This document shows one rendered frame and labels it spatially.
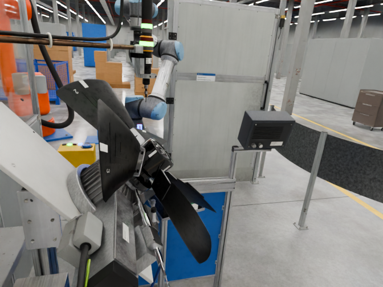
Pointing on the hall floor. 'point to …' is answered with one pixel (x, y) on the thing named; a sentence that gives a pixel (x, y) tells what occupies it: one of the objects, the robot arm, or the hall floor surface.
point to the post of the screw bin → (162, 250)
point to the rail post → (223, 238)
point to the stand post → (44, 259)
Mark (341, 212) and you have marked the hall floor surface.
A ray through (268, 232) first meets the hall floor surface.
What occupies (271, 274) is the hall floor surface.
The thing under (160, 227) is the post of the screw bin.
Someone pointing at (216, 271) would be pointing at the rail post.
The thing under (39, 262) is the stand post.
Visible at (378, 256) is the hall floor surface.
